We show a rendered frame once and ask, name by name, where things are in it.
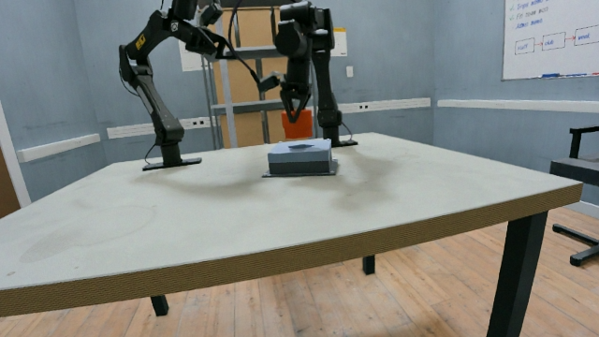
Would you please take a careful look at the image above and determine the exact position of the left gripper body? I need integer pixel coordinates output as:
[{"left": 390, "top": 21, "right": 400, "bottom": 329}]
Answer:
[{"left": 260, "top": 60, "right": 313, "bottom": 95}]

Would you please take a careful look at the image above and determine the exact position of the pale blue flat plate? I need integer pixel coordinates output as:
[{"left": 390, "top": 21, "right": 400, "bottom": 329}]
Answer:
[{"left": 267, "top": 139, "right": 331, "bottom": 163}]

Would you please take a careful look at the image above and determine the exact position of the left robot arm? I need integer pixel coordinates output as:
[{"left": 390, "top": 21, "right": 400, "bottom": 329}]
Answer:
[{"left": 256, "top": 2, "right": 358, "bottom": 148}]

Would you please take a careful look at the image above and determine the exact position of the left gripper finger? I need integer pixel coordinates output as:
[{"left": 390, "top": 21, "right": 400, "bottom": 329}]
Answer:
[
  {"left": 287, "top": 95, "right": 312, "bottom": 111},
  {"left": 280, "top": 94, "right": 308, "bottom": 124}
]

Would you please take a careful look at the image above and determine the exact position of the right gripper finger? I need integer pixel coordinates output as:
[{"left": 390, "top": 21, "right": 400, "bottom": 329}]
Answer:
[
  {"left": 187, "top": 26, "right": 217, "bottom": 53},
  {"left": 215, "top": 37, "right": 237, "bottom": 60}
]

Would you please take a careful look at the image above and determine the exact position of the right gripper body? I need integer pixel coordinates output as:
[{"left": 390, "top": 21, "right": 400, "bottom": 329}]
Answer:
[{"left": 181, "top": 6, "right": 223, "bottom": 56}]

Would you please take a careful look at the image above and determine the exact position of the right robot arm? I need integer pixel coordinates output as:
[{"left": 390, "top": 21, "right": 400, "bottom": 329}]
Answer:
[{"left": 119, "top": 0, "right": 224, "bottom": 171}]

